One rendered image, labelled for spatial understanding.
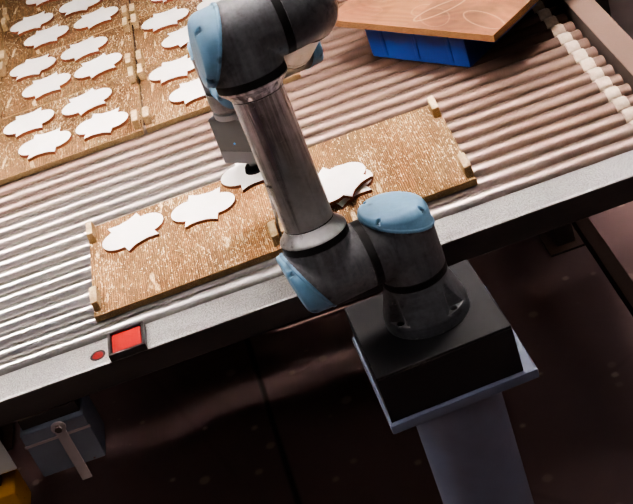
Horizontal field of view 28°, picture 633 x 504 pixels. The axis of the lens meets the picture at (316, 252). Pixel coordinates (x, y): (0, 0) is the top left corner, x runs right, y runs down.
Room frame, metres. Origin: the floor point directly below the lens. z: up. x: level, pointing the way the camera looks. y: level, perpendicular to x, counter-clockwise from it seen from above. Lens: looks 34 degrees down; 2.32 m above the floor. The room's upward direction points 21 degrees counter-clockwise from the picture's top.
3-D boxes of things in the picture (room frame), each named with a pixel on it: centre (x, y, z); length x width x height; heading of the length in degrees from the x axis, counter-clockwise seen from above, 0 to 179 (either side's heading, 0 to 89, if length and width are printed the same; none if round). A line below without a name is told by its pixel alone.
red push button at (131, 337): (2.02, 0.41, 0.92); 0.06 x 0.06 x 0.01; 89
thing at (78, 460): (2.02, 0.61, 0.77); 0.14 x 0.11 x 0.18; 89
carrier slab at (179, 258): (2.30, 0.26, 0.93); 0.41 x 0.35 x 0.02; 89
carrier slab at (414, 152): (2.29, -0.16, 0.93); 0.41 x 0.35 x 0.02; 88
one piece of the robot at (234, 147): (2.22, 0.05, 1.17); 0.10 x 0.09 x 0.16; 142
